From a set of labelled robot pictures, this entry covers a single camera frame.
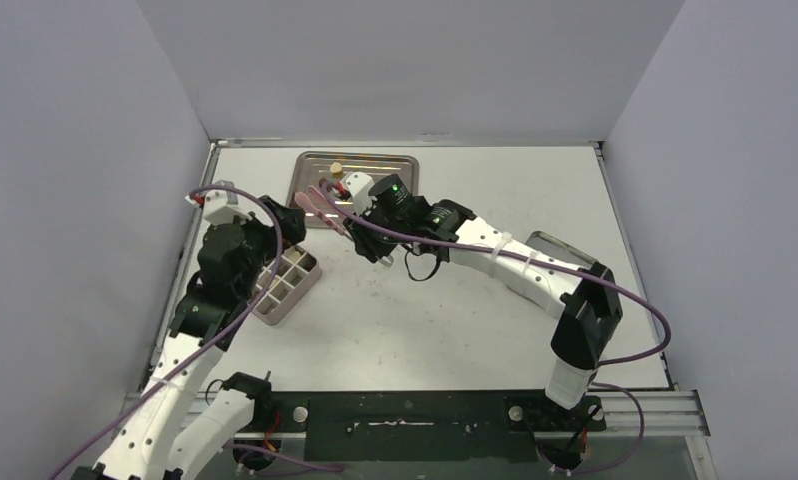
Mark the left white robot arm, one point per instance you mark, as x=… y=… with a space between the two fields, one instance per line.
x=152 y=442

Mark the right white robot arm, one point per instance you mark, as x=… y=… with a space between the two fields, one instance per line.
x=586 y=313

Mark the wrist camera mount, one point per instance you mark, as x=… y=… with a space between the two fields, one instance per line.
x=354 y=193
x=220 y=206

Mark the metal tin lid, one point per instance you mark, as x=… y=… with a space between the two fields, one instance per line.
x=557 y=249

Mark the steel chocolate tray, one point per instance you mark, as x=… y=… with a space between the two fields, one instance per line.
x=313 y=166

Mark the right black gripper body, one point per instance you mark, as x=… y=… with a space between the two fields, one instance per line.
x=361 y=229

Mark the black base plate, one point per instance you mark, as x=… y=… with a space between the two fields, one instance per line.
x=425 y=426

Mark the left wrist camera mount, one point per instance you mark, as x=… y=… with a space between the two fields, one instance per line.
x=220 y=206

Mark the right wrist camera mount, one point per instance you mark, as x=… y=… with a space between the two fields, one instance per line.
x=354 y=193

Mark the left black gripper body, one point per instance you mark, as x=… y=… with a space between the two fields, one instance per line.
x=263 y=243

